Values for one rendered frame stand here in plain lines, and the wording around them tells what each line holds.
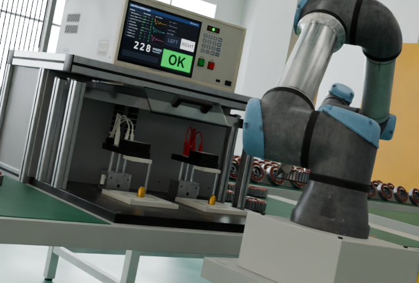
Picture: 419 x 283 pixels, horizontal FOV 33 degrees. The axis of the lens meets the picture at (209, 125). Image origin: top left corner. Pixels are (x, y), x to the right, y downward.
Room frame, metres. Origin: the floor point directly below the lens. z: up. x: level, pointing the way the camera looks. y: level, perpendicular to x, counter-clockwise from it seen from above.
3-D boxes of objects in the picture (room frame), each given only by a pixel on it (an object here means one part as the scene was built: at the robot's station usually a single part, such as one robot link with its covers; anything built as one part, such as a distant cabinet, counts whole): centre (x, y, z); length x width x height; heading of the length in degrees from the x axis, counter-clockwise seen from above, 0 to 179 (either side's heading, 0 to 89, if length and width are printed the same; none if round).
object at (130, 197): (1.85, 0.14, 0.78); 0.15 x 0.15 x 0.01; 38
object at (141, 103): (2.00, 0.11, 1.03); 0.62 x 0.01 x 0.03; 128
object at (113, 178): (1.96, 0.23, 0.80); 0.07 x 0.05 x 0.06; 128
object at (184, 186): (2.11, 0.04, 0.80); 0.07 x 0.05 x 0.06; 128
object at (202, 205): (1.99, -0.05, 0.78); 0.15 x 0.15 x 0.01; 38
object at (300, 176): (2.23, -0.30, 0.90); 0.11 x 0.11 x 0.04
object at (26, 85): (2.04, 0.55, 0.91); 0.28 x 0.03 x 0.32; 38
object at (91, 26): (2.18, 0.23, 1.22); 0.44 x 0.39 x 0.20; 128
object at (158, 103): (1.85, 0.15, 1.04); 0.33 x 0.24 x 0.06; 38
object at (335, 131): (1.35, -0.26, 1.02); 0.13 x 0.12 x 0.14; 73
